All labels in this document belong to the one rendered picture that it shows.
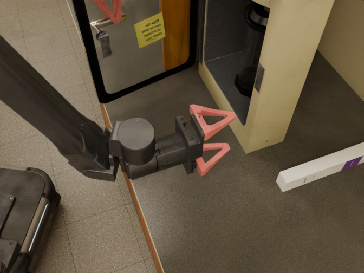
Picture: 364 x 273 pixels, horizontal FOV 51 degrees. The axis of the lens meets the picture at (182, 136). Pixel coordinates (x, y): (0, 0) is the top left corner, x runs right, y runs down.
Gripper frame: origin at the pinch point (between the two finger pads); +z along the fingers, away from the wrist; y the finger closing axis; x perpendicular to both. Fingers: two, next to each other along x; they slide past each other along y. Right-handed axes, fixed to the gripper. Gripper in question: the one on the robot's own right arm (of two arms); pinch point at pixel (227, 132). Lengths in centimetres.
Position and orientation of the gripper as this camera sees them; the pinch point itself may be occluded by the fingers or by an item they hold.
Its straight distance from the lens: 71.2
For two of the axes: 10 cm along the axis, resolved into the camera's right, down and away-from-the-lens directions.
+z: 9.3, -2.9, 2.2
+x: -3.7, -7.5, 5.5
